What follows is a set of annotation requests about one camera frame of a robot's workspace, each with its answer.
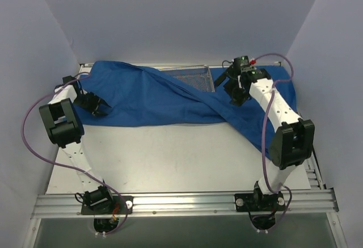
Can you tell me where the blue surgical wrap cloth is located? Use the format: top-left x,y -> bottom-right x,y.
74,60 -> 297,155

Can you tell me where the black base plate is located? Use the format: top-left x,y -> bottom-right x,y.
81,195 -> 134,215
234,193 -> 286,212

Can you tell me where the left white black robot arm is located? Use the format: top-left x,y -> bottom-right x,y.
39,84 -> 115,213

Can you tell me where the aluminium front rail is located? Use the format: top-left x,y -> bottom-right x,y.
31,190 -> 338,218

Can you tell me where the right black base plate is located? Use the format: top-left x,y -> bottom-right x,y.
234,193 -> 286,212

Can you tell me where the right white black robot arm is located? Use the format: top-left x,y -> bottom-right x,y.
214,65 -> 315,210

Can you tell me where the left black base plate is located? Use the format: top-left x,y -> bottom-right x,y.
81,195 -> 134,215

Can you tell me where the wire mesh instrument tray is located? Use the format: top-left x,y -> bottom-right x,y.
157,65 -> 215,92

